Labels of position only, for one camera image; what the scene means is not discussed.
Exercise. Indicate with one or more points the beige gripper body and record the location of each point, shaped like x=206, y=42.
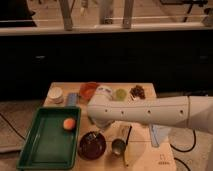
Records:
x=103, y=125

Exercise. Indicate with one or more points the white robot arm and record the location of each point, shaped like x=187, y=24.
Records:
x=193, y=112

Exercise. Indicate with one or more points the purple bowl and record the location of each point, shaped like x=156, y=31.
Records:
x=91, y=150

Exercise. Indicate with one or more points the orange bowl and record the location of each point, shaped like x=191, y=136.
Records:
x=87, y=90

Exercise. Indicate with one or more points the green cucumber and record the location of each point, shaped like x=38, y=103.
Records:
x=90, y=120

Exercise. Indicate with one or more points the small metal cup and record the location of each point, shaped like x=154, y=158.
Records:
x=118, y=147

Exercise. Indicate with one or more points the orange peach fruit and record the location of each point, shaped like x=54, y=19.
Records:
x=69, y=124

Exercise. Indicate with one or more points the green plastic cup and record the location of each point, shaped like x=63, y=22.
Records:
x=120, y=94

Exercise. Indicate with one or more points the yellow banana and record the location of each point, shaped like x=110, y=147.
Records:
x=126, y=157

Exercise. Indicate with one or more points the brown grape bunch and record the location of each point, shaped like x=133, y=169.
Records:
x=137, y=92

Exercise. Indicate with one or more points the white paper cup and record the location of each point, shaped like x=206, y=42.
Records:
x=55, y=94

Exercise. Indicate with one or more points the blue white cloth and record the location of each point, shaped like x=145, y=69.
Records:
x=158, y=134

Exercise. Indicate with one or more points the green plastic tray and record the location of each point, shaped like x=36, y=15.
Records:
x=48, y=146

